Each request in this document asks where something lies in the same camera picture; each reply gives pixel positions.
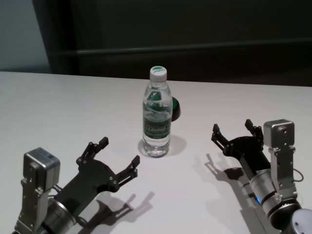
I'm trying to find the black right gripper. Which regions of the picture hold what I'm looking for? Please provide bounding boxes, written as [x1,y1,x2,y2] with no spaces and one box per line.
[211,119,272,175]

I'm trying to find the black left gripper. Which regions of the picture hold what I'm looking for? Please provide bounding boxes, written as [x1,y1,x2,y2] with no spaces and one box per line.
[57,136,141,208]

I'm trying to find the clear water bottle green label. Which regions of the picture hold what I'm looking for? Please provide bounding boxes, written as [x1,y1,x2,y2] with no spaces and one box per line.
[141,65,173,158]

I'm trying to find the green YES button black base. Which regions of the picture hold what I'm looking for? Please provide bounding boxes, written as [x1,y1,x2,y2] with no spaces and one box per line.
[170,97,182,122]

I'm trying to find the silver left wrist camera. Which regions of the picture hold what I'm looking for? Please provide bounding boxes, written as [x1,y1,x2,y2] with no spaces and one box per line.
[15,147,60,231]

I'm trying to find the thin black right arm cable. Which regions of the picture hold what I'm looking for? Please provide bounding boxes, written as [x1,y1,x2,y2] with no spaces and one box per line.
[293,168,305,182]

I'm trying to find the grey horizontal wall rail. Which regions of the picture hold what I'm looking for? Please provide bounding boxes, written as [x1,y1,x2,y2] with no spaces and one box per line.
[51,47,312,56]

